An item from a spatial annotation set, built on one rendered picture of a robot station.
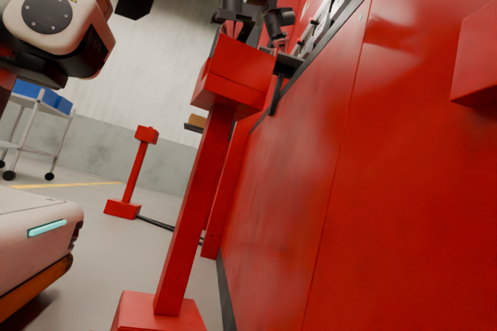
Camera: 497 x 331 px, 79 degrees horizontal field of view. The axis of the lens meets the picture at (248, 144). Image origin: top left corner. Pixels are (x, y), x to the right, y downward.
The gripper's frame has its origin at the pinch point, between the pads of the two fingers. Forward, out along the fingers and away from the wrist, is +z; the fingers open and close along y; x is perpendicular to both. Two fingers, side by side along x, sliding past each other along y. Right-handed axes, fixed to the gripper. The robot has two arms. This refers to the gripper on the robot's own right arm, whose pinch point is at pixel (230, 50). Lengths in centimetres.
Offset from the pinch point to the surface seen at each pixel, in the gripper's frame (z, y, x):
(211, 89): 12.6, -6.0, -4.8
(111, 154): 2, -73, 740
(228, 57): 3.9, -1.9, -4.9
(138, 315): 65, -20, 1
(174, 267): 56, -12, 2
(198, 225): 45.9, -6.4, 2.2
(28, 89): -44, -126, 289
